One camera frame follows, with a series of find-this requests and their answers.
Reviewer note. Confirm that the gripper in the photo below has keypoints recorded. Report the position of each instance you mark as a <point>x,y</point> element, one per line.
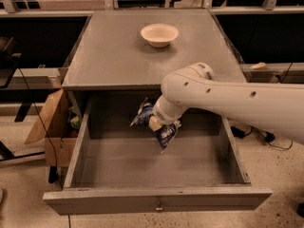
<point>159,117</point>

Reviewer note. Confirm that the blue chip bag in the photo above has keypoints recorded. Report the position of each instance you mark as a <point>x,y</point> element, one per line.
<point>168,131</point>

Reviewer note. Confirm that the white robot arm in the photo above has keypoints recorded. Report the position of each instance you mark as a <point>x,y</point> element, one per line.
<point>275,108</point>

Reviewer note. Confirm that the open grey top drawer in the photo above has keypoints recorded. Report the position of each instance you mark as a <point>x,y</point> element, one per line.
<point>118,168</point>

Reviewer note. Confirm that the metal drawer knob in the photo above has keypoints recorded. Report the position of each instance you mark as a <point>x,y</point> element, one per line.
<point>159,207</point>

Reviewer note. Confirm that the grey wooden cabinet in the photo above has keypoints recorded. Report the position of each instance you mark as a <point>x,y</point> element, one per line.
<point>113,55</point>

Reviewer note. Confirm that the green item in box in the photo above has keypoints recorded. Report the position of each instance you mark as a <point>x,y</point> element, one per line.
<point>73,119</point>

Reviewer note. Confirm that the white paper bowl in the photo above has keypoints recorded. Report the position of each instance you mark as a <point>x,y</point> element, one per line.
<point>159,35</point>

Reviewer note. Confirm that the brown cardboard box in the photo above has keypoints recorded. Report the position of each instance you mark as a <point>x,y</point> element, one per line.
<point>52,126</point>

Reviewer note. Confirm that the small cream foam piece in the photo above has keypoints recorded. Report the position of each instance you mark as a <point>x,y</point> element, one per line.
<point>258,66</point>

